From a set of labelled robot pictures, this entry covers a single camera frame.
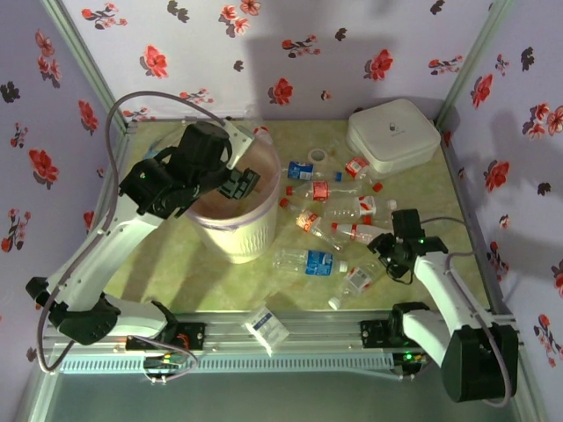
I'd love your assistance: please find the blue label bottle white cap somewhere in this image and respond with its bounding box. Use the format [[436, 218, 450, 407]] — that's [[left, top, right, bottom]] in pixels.
[[271, 247, 350, 278]]

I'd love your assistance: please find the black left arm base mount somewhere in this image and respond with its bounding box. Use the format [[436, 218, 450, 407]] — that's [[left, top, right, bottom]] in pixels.
[[125, 320, 208, 353]]

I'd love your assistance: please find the aluminium frame post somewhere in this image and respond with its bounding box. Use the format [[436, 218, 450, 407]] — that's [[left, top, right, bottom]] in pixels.
[[435, 0, 515, 128], [39, 0, 133, 133]]

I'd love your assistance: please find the white tissue packet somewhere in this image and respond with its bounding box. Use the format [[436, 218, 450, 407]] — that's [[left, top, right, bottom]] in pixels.
[[240, 305, 290, 357]]

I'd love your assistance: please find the white square lidded box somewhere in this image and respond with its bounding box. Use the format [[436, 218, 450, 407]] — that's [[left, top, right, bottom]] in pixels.
[[345, 98, 442, 179]]

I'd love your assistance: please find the white slotted cable duct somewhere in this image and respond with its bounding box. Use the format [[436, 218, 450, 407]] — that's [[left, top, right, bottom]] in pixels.
[[59, 353, 395, 375]]

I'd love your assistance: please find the clear round lid blue rim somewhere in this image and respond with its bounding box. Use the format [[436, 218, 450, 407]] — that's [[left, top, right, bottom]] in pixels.
[[143, 134, 181, 157]]

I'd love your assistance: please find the white plastic waste bin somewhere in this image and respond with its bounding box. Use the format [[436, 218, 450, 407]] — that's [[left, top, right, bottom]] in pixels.
[[173, 124, 282, 265]]

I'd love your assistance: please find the grey label bottle white cap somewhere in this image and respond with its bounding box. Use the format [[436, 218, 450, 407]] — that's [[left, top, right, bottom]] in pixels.
[[327, 262, 384, 310]]

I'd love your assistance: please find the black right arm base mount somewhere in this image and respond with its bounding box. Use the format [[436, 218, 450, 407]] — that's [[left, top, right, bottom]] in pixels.
[[359, 318, 397, 351]]

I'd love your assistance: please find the crushed blue label bottle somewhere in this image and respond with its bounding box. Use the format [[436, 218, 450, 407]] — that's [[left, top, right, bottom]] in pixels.
[[287, 160, 344, 183]]

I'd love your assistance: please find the grey left arm cable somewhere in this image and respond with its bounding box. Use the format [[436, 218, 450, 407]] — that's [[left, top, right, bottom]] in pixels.
[[37, 91, 230, 375]]

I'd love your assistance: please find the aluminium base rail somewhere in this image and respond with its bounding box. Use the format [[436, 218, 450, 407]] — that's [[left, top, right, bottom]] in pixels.
[[41, 309, 524, 355]]

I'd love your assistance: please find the crushed red label bottle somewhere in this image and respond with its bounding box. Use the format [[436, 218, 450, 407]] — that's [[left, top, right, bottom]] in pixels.
[[344, 156, 384, 193]]

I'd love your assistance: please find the aluminium table side rail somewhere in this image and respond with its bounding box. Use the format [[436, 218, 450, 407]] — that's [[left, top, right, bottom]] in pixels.
[[439, 127, 514, 316], [83, 122, 138, 247]]

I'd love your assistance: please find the small green circuit board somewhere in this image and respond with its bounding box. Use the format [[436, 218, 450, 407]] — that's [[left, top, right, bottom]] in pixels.
[[393, 349, 428, 382], [143, 349, 200, 386]]

